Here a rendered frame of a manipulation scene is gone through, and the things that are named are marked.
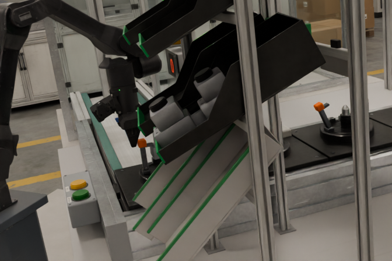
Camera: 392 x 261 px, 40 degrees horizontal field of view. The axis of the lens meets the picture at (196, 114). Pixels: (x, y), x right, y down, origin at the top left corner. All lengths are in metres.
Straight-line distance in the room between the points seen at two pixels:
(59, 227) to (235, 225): 0.47
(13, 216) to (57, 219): 0.43
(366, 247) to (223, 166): 0.27
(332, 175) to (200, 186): 0.45
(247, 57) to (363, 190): 0.30
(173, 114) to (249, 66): 0.15
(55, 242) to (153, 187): 0.37
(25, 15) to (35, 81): 5.44
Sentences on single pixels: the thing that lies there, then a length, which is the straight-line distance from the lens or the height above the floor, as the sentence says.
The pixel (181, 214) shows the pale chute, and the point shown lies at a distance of 0.96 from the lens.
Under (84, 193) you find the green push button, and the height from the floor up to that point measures 0.97.
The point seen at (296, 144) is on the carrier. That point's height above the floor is 0.97.
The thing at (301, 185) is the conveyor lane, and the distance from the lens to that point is 1.28.
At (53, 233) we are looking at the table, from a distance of 1.42.
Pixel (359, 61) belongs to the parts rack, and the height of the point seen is 1.30.
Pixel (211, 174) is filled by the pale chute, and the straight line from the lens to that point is 0.94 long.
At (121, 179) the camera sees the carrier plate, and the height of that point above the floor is 0.97.
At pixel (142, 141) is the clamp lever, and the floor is 1.07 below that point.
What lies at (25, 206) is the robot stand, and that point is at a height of 1.06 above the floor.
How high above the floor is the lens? 1.47
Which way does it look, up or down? 16 degrees down
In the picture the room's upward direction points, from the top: 8 degrees counter-clockwise
